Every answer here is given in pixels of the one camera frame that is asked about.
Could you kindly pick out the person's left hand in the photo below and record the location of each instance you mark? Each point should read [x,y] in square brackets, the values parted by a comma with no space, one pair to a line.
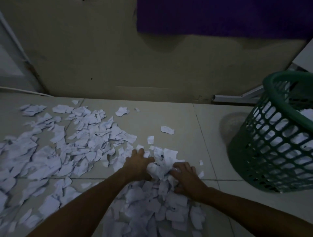
[135,167]

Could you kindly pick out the person's right hand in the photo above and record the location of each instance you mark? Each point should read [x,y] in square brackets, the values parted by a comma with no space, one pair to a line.
[189,182]

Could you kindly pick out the person's right thumb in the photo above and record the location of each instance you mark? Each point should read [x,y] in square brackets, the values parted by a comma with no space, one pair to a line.
[179,189]

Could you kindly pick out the person's left thumb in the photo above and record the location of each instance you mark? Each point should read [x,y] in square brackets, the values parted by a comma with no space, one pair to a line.
[150,161]

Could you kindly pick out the white paper bunch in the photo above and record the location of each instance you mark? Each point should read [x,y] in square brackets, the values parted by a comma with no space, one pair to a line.
[162,166]

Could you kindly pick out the person's right forearm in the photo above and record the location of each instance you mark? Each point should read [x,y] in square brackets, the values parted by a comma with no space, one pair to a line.
[251,214]

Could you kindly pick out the person's left forearm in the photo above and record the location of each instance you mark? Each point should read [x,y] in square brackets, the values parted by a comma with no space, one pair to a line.
[83,207]

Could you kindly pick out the green plastic mesh basket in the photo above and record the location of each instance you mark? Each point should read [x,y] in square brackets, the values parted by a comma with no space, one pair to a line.
[244,151]

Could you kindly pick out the pile of torn paper scraps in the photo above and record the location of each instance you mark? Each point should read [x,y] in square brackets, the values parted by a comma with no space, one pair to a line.
[49,156]

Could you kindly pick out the white paper heap inside basket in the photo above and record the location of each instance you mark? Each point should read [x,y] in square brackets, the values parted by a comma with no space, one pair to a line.
[307,114]

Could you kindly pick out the purple cloth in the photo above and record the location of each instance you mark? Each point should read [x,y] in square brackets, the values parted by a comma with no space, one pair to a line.
[220,17]

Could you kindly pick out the white board panel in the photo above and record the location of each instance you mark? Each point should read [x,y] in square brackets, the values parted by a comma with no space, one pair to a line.
[304,58]

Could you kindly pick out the white metal rail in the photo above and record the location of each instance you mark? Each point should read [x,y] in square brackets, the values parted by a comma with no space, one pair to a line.
[234,97]

